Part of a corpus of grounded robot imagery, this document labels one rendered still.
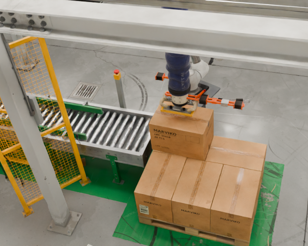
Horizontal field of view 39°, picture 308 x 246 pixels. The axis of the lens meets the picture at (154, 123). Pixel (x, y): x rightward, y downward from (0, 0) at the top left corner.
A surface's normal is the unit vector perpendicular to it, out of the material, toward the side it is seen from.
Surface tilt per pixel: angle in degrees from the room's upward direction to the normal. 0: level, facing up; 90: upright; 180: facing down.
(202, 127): 0
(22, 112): 90
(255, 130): 0
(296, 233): 0
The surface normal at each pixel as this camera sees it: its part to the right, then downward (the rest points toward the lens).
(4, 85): -0.32, 0.67
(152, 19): -0.09, -0.73
